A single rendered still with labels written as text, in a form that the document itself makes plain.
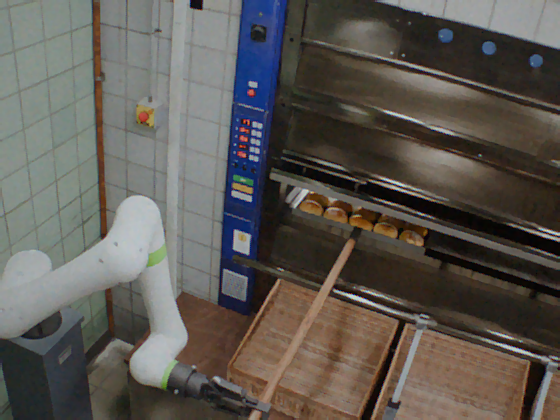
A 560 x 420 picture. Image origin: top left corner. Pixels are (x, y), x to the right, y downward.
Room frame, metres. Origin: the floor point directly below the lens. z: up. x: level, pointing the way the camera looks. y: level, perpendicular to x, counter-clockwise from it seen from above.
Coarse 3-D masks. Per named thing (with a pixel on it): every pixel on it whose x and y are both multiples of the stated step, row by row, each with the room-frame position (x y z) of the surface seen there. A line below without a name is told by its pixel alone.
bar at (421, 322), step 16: (240, 256) 1.84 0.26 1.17; (272, 272) 1.80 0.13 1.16; (288, 272) 1.80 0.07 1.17; (320, 288) 1.75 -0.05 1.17; (336, 288) 1.75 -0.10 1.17; (368, 304) 1.70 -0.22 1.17; (384, 304) 1.71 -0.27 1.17; (416, 320) 1.66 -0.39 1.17; (432, 320) 1.66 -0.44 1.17; (416, 336) 1.63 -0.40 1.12; (464, 336) 1.61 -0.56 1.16; (480, 336) 1.61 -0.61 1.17; (512, 352) 1.57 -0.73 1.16; (528, 352) 1.56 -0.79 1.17; (400, 384) 1.51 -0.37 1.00; (544, 384) 1.49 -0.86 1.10; (400, 400) 1.47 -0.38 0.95; (384, 416) 1.44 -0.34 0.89
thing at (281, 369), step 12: (348, 240) 2.01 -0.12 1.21; (348, 252) 1.93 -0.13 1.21; (336, 264) 1.84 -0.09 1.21; (336, 276) 1.78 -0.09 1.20; (324, 288) 1.70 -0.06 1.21; (312, 312) 1.56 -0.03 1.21; (300, 336) 1.44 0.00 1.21; (288, 348) 1.39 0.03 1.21; (288, 360) 1.33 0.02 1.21; (276, 372) 1.28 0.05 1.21; (276, 384) 1.23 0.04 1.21; (264, 396) 1.17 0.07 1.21
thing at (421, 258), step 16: (288, 208) 2.20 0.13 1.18; (304, 224) 2.16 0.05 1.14; (320, 224) 2.15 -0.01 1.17; (368, 240) 2.09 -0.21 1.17; (416, 256) 2.04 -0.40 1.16; (432, 256) 2.04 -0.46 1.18; (448, 256) 2.05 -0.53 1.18; (464, 272) 1.99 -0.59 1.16; (480, 272) 1.98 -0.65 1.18; (496, 272) 2.00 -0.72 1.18; (512, 288) 1.94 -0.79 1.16; (528, 288) 1.93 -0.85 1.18; (544, 288) 1.94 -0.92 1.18
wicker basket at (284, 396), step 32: (288, 288) 2.13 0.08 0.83; (256, 320) 1.93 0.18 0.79; (288, 320) 2.08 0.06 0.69; (320, 320) 2.06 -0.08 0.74; (384, 320) 2.01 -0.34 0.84; (256, 352) 1.95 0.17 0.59; (320, 352) 2.01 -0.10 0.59; (352, 352) 1.99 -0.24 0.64; (384, 352) 1.85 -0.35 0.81; (256, 384) 1.67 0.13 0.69; (288, 384) 1.79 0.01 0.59; (320, 384) 1.82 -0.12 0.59; (352, 384) 1.85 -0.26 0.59; (320, 416) 1.60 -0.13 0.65; (352, 416) 1.56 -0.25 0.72
